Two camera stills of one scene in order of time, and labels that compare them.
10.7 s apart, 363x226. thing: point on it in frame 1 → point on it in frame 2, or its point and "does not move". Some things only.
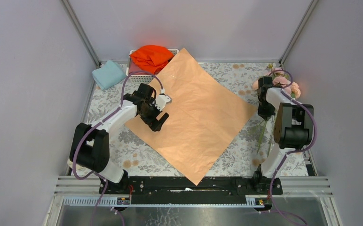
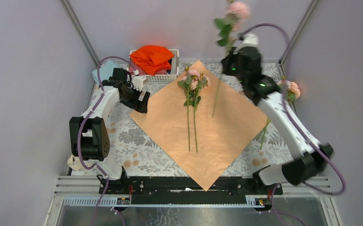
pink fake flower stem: x=280 y=79 → x=235 y=11
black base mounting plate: x=173 y=190 does not move
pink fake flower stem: x=278 y=75 → x=187 y=102
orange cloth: x=152 y=58 does not move
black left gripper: x=152 y=117 → x=139 y=101
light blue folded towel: x=110 y=74 does not move
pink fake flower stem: x=280 y=78 → x=198 y=81
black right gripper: x=265 y=111 → x=231 y=62
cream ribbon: x=70 y=164 does not move
